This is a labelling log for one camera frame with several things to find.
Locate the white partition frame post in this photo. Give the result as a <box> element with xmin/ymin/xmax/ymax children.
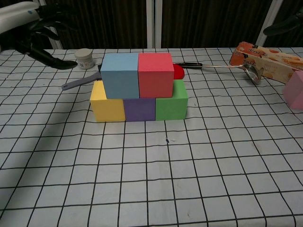
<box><xmin>35</xmin><ymin>0</ymin><xmax>63</xmax><ymax>50</ymax></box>
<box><xmin>146</xmin><ymin>0</ymin><xmax>162</xmax><ymax>49</ymax></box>
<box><xmin>255</xmin><ymin>0</ymin><xmax>284</xmax><ymax>47</ymax></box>

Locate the yellow foam cube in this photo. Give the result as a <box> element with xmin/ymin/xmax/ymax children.
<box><xmin>89</xmin><ymin>80</ymin><xmax>126</xmax><ymax>123</ymax></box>

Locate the pink foam cube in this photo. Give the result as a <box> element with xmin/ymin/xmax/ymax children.
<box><xmin>283</xmin><ymin>70</ymin><xmax>303</xmax><ymax>110</ymax></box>

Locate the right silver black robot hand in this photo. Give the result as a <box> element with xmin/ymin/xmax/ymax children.
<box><xmin>263</xmin><ymin>8</ymin><xmax>303</xmax><ymax>36</ymax></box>

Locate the grey brush with black bristles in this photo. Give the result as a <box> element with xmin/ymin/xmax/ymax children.
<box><xmin>61</xmin><ymin>65</ymin><xmax>103</xmax><ymax>91</ymax></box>

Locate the purple foam cube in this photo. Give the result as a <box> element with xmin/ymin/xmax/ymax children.
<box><xmin>123</xmin><ymin>98</ymin><xmax>157</xmax><ymax>122</ymax></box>

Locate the light blue checkered tablecloth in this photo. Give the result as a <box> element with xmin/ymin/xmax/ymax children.
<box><xmin>0</xmin><ymin>48</ymin><xmax>303</xmax><ymax>227</ymax></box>

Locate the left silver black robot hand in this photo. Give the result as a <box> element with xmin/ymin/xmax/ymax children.
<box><xmin>0</xmin><ymin>1</ymin><xmax>78</xmax><ymax>70</ymax></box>

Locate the red round plastic lid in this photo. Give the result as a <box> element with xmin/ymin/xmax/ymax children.
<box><xmin>173</xmin><ymin>63</ymin><xmax>186</xmax><ymax>80</ymax></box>

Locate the orange biscuit carton box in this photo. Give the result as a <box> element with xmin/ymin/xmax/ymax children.
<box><xmin>229</xmin><ymin>42</ymin><xmax>303</xmax><ymax>83</ymax></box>

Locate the light blue foam cube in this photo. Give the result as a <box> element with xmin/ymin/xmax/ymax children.
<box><xmin>100</xmin><ymin>53</ymin><xmax>140</xmax><ymax>99</ymax></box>

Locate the small white round jar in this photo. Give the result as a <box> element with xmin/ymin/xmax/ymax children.
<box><xmin>74</xmin><ymin>48</ymin><xmax>95</xmax><ymax>70</ymax></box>

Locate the red foam cube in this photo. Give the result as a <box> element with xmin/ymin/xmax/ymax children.
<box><xmin>137</xmin><ymin>52</ymin><xmax>175</xmax><ymax>99</ymax></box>

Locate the green foam cube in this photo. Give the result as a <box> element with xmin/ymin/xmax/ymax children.
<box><xmin>155</xmin><ymin>79</ymin><xmax>189</xmax><ymax>121</ymax></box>

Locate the steel ladle with black handle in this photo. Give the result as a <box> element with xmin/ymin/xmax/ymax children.
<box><xmin>176</xmin><ymin>61</ymin><xmax>263</xmax><ymax>85</ymax></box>

